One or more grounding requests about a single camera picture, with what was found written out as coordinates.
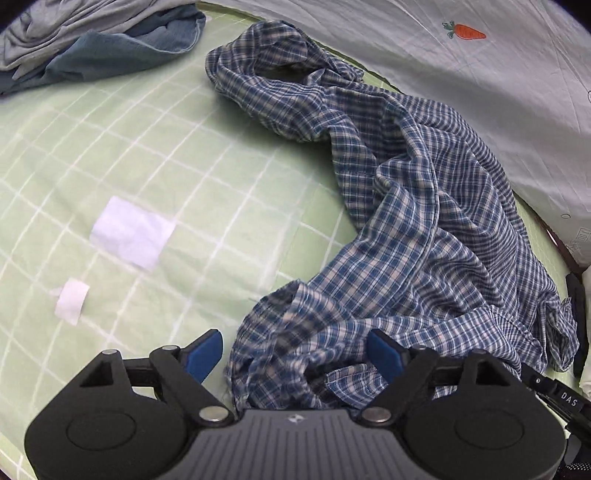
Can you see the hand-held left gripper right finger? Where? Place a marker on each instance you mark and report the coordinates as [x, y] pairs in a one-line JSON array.
[[385, 357]]

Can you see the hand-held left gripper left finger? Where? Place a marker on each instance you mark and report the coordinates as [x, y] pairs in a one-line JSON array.
[[204, 356]]

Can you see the blue plaid shirt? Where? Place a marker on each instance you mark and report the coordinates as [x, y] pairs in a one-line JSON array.
[[415, 240]]

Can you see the black folded garment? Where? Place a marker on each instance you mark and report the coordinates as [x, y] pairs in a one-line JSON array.
[[578, 318]]

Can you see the large white paper patch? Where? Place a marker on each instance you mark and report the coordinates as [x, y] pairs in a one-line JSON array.
[[131, 233]]

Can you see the small white paper patch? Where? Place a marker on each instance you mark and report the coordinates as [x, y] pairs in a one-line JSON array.
[[72, 300]]

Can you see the carrot print grey quilt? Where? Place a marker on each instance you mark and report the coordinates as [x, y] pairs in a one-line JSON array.
[[415, 46]]

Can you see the blue denim garment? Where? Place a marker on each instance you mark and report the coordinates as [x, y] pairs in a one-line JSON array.
[[115, 53]]

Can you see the grey crumpled garment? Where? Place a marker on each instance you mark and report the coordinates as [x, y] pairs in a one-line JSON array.
[[69, 32]]

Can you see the dark brown bed frame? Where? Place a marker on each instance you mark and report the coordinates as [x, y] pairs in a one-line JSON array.
[[565, 247]]

